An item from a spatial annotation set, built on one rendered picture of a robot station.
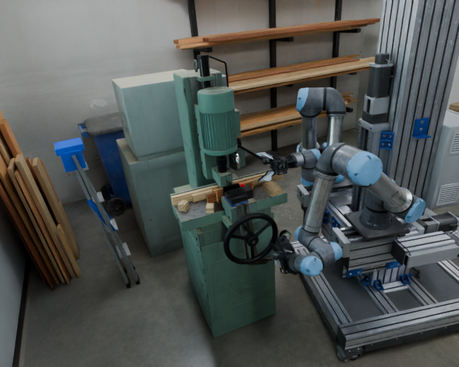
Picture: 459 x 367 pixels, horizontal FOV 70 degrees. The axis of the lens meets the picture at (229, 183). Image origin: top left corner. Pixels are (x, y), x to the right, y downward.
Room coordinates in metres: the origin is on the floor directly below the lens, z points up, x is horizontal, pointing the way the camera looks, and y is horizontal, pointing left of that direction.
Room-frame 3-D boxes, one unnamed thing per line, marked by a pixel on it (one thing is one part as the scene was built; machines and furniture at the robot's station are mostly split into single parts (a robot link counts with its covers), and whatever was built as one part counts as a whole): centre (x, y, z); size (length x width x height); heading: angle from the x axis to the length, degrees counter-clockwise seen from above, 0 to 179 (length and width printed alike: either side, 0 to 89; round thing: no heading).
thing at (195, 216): (1.51, -0.01, 0.87); 0.61 x 0.30 x 0.06; 109
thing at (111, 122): (3.23, 1.10, 0.48); 0.64 x 0.54 x 0.97; 116
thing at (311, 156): (1.58, -0.43, 1.09); 0.11 x 0.08 x 0.09; 109
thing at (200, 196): (1.64, -0.05, 0.92); 0.55 x 0.02 x 0.04; 109
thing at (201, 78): (1.74, 0.08, 1.54); 0.08 x 0.08 x 0.17; 19
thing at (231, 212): (1.43, -0.04, 0.92); 0.15 x 0.13 x 0.09; 109
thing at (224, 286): (1.72, 0.07, 0.36); 0.58 x 0.45 x 0.71; 19
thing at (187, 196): (1.63, 0.03, 0.93); 0.60 x 0.02 x 0.05; 109
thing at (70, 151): (1.97, 0.92, 0.58); 0.27 x 0.25 x 1.16; 115
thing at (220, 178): (1.63, 0.03, 0.99); 0.14 x 0.07 x 0.09; 19
